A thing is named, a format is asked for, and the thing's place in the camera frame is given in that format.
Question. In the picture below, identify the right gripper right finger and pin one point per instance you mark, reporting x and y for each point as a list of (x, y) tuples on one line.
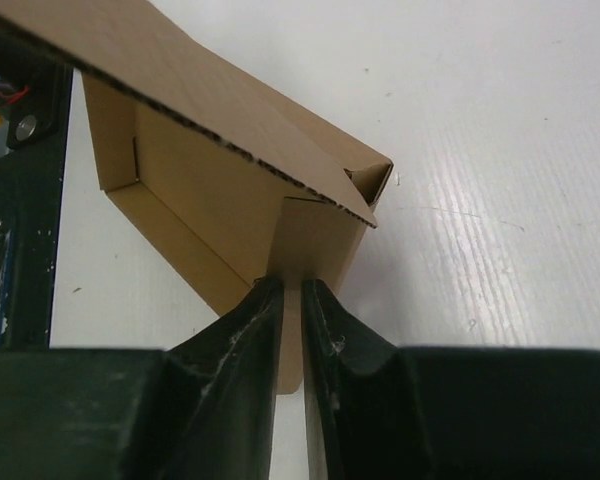
[(378, 411)]

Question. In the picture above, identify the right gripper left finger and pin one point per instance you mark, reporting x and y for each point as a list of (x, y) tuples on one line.
[(202, 410)]

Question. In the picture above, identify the brown cardboard paper box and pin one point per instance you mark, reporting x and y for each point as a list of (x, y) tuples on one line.
[(227, 178)]

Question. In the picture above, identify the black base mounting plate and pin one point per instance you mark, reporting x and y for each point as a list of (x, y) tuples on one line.
[(35, 94)]

